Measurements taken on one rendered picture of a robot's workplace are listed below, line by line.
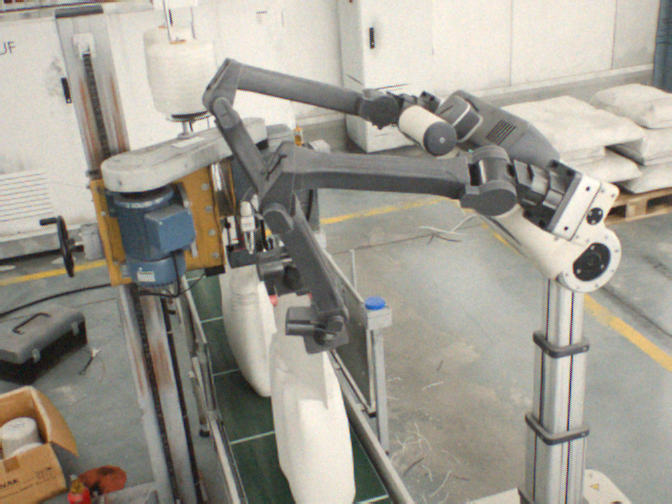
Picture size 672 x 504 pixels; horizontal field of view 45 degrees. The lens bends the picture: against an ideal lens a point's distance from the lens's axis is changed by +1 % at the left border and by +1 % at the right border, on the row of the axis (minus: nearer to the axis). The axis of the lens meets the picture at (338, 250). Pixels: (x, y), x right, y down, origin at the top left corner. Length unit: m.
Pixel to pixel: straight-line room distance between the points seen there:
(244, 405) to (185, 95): 1.27
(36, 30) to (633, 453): 3.68
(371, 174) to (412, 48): 4.75
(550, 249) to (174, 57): 0.96
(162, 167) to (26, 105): 3.00
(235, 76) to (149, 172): 0.35
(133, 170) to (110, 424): 1.78
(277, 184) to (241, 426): 1.52
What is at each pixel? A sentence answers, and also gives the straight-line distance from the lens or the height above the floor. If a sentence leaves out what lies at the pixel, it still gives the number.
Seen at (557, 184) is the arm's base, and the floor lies 1.51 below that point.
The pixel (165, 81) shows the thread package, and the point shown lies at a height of 1.61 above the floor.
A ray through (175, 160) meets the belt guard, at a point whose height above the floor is 1.41.
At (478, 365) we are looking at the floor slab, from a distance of 3.68.
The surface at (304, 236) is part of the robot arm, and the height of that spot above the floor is 1.42.
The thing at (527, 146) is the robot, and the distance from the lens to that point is 1.60.
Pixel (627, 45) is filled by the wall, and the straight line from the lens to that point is 7.79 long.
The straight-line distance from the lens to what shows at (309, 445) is 2.16.
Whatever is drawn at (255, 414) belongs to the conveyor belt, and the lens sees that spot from 2.81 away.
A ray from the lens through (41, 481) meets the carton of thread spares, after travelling 3.26.
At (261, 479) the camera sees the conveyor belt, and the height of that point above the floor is 0.38.
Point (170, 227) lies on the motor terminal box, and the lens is 2.01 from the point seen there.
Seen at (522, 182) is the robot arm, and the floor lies 1.53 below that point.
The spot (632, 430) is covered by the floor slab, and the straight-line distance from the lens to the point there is 3.39.
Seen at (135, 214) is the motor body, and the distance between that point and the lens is 2.06.
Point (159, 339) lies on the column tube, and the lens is 2.50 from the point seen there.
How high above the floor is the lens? 2.03
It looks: 25 degrees down
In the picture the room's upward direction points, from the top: 5 degrees counter-clockwise
